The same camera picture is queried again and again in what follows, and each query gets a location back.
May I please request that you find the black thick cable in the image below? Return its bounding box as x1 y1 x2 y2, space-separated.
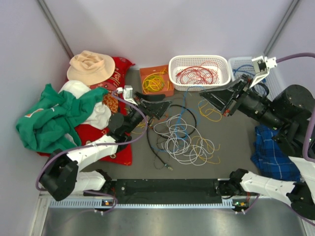
146 104 197 172

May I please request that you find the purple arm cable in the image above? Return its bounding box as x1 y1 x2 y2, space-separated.
242 52 315 227
35 89 149 214

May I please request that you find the yellow cable coil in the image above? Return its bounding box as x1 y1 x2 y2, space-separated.
143 68 173 94

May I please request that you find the orange red cable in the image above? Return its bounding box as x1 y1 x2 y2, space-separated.
176 65 215 85

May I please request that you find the green garment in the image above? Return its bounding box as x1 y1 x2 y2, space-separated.
16 84 108 154

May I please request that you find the white empty perforated basket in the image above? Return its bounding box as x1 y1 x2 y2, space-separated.
228 57 283 100

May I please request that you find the beige bucket hat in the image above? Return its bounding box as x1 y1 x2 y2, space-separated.
66 50 116 86

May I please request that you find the white thin cable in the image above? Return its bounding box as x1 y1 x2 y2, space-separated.
153 114 216 166

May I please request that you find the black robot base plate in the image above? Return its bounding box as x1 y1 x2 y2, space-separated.
97 179 255 205

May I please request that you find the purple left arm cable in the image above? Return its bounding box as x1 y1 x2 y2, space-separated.
35 89 149 214

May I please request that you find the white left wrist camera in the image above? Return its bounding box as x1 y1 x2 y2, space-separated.
117 85 137 105

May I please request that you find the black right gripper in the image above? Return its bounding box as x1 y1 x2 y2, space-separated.
197 73 284 130

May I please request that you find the white basket with red cable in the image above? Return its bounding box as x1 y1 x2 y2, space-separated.
168 55 231 91

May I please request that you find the blue plaid cloth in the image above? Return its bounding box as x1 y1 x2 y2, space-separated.
251 124 301 182

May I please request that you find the orange cardboard box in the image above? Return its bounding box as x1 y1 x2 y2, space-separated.
139 64 174 97

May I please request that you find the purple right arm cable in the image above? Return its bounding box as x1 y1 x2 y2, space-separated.
242 52 315 227

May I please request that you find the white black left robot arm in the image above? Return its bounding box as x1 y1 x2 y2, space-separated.
36 92 172 201

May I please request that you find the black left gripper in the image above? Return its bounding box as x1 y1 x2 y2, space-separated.
125 91 173 134

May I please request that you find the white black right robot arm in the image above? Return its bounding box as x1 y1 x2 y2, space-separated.
199 74 315 220

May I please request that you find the slotted cable duct rail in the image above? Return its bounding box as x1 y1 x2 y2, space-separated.
50 198 246 209

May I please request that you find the white garment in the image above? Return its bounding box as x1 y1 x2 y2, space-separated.
59 80 111 130

